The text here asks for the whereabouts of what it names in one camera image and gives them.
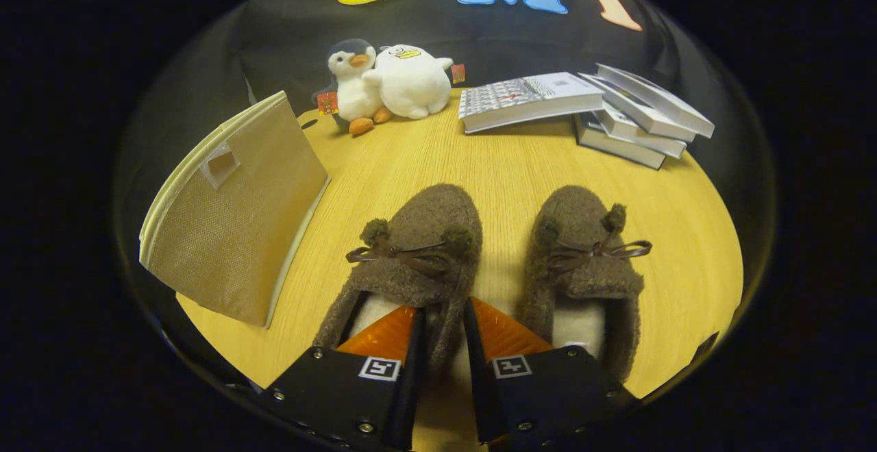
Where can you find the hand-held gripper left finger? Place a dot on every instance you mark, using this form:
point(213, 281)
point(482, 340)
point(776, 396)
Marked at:
point(411, 383)

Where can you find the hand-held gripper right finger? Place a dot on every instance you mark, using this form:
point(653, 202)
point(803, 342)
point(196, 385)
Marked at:
point(479, 383)

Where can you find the brown fuzzy slipper shoe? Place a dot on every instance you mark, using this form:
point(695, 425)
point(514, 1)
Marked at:
point(575, 226)
point(425, 226)

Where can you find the beige fabric storage box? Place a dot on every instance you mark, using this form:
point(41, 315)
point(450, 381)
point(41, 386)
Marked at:
point(233, 219)

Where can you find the grey paperback book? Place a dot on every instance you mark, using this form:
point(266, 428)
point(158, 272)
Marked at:
point(616, 147)

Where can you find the white book patterned cover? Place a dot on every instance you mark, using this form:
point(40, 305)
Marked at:
point(527, 96)

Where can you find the white paperback book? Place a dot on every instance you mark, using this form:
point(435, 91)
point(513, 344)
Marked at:
point(644, 142)

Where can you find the blue white penguin plush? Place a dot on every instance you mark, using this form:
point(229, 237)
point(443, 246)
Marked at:
point(356, 92)

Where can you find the white duck plush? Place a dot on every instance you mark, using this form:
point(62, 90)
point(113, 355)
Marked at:
point(411, 82)

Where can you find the white book dark cover photo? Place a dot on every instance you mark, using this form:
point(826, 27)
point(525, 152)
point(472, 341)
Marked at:
point(658, 99)

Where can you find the black backdrop cloth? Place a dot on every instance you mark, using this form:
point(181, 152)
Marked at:
point(493, 41)

